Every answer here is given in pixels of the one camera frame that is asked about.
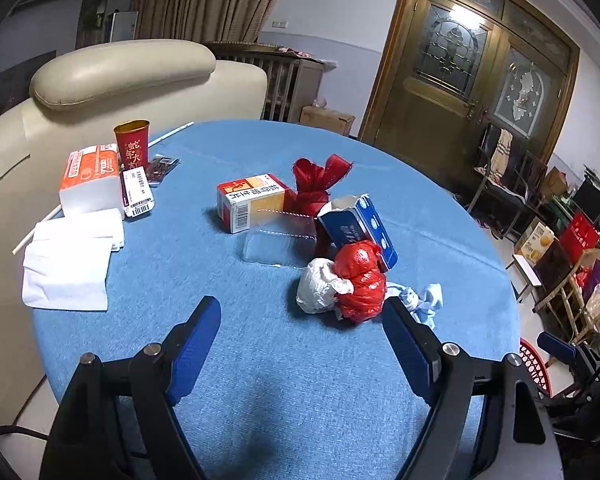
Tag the black armchair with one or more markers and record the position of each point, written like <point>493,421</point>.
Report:
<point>485,180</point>

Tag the thin white stick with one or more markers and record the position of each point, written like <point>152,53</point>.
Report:
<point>172,132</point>

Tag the blue cardboard box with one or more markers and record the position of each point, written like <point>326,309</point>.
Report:
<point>360,230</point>

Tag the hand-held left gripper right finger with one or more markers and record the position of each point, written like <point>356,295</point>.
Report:
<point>405,345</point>

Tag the white step stool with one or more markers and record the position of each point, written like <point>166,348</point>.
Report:
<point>525,270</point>

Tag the yellow printed carton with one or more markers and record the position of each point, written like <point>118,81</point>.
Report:
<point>535,240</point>

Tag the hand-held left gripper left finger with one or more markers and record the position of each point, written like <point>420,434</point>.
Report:
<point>195,345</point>

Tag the pink cloth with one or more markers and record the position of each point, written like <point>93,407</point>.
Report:
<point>295,52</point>

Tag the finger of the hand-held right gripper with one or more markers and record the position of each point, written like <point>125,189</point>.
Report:
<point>555,345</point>

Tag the red paper cup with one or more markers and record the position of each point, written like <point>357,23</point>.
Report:
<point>132,147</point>

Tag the small white purple box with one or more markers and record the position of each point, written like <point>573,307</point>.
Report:
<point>136,192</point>

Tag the wicker armchair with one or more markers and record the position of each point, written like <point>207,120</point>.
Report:
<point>570,305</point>

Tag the red ribbon bag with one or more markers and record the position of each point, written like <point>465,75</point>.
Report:
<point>320,175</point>

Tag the black computer monitor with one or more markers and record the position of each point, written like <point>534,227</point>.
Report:
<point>590,197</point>

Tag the blue tablecloth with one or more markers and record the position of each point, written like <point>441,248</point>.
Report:
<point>260,310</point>

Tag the wooden double door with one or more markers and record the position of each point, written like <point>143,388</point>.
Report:
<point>405,110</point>

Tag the dark snack packet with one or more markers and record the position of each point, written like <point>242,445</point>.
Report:
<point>161,167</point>

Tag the white paper napkin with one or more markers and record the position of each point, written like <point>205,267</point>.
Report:
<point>65,275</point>
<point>80,225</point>

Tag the cream leather sofa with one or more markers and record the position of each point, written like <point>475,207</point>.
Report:
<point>130,67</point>

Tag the white plastic bag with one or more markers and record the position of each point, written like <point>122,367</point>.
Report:
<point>315,285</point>

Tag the red gift bag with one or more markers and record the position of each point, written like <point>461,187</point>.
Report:
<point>580,237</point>

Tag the orange white medicine box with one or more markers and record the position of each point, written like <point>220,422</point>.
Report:
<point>250,200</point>

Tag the dark wooden armchair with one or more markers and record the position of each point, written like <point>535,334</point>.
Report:
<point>532,175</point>

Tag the small open cardboard box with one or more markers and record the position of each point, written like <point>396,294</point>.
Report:
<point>555,182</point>

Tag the wooden radiator cover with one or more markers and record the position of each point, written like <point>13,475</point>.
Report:
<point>290,85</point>

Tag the small red plastic bag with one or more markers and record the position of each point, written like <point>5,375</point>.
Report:
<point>583,275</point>

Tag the orange white tissue pack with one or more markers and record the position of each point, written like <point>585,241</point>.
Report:
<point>87,180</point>

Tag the dark wooden side table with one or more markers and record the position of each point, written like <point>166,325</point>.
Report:
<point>552,262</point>

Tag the red plastic basket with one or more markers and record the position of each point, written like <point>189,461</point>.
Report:
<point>532,360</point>

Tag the brown cardboard box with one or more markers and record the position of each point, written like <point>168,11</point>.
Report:
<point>327,120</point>

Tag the clear plastic container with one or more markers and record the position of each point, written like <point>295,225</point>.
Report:
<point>275,240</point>

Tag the light blue crumpled bag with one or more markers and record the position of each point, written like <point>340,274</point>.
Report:
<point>427,300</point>

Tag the brown striped curtain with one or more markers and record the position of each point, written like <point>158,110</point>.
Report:
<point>205,0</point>

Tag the striped beige scarf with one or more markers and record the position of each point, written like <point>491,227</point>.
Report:
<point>502,150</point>

